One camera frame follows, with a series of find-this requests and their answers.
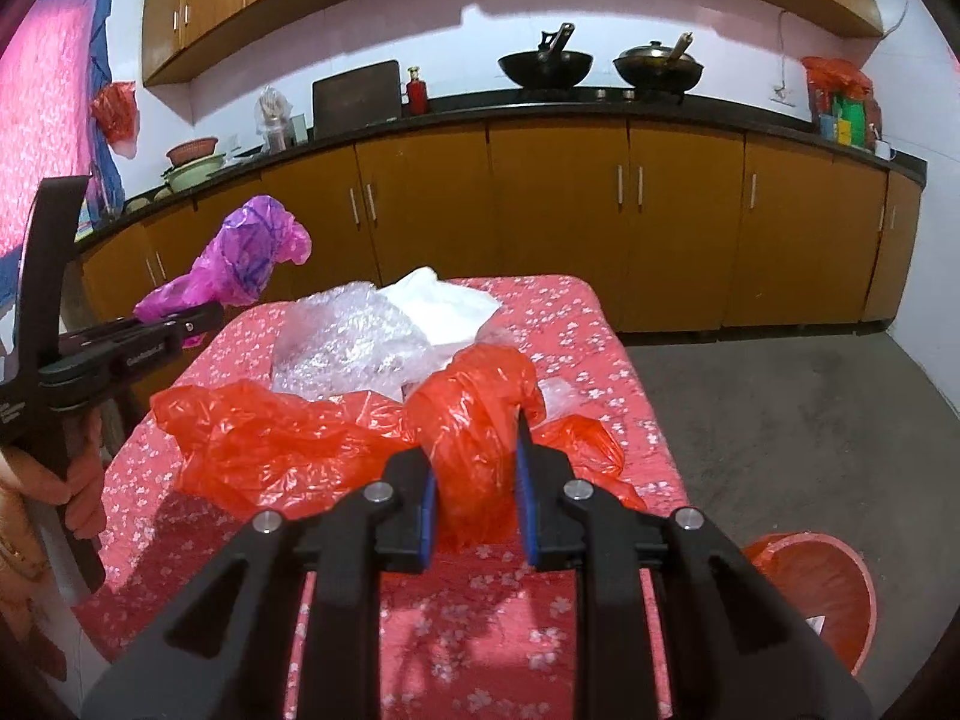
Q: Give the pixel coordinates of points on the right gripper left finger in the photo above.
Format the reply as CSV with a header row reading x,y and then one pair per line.
x,y
284,620

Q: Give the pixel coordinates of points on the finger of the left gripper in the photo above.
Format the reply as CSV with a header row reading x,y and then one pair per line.
x,y
122,351

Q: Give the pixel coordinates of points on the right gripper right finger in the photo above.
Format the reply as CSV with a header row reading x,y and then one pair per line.
x,y
671,592

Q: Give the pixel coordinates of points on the large red plastic bag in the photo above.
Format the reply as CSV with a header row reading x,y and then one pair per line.
x,y
245,448

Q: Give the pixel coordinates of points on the purple plastic bag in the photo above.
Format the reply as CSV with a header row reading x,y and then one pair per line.
x,y
232,271

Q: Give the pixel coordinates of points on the orange plastic bag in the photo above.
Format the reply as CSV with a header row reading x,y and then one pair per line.
x,y
466,418

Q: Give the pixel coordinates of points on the clear bubble wrap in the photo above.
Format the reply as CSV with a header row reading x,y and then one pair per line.
x,y
350,339

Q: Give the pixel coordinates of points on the white paper sheet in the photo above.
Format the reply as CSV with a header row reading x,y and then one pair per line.
x,y
449,315

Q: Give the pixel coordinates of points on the red trash bin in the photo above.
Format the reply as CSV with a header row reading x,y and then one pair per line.
x,y
829,583

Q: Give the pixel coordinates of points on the person left hand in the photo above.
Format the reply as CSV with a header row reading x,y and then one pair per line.
x,y
81,491

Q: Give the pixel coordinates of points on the red floral tablecloth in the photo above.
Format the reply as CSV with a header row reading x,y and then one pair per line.
x,y
480,634

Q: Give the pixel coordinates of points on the stacked basins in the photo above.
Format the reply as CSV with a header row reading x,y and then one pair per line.
x,y
191,163

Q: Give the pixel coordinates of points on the hanging red plastic bag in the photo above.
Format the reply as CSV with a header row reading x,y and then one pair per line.
x,y
115,110

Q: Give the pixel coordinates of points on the pink blue hanging cloth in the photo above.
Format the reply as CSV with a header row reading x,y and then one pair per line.
x,y
52,70

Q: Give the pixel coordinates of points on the clear jar in bag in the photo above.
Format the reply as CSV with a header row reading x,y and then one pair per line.
x,y
273,121

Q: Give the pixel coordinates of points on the dark cutting board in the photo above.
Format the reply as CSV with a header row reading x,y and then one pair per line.
x,y
355,99

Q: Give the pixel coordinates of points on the red bottle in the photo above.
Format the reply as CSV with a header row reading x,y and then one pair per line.
x,y
417,93

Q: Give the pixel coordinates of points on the orange lower cabinets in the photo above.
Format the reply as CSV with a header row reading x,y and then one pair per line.
x,y
680,224

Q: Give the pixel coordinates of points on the black wok without lid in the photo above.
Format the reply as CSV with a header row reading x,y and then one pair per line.
x,y
550,67

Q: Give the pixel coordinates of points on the red bag of items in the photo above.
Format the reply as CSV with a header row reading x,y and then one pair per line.
x,y
842,102

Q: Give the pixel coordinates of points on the black wok with lid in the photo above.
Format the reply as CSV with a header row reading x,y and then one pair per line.
x,y
655,67

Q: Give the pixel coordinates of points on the wall power socket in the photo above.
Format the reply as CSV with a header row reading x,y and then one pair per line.
x,y
782,95

